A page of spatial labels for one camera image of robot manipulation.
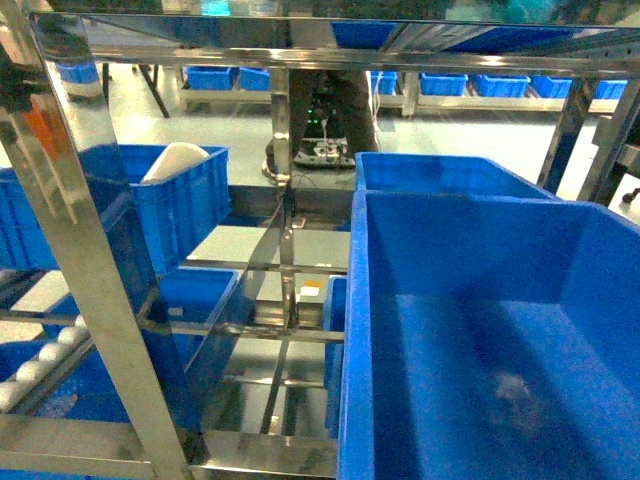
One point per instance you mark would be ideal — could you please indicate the white bowl in bin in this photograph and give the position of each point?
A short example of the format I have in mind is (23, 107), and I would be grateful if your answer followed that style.
(176, 158)

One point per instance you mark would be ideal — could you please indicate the blue bin holding white bowl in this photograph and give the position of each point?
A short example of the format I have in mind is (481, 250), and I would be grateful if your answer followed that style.
(155, 225)

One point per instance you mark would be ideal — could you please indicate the blue bin rear right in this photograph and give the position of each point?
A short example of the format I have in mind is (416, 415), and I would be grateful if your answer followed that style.
(441, 174)

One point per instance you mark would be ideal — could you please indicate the blue bin lower left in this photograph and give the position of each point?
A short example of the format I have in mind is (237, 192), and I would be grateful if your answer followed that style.
(189, 295)

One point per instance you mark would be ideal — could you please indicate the blue bin far right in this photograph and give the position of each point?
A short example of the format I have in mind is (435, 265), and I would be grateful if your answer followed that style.
(489, 338)

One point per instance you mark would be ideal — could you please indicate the large blue bin left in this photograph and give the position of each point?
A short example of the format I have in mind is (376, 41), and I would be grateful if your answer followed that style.
(23, 244)

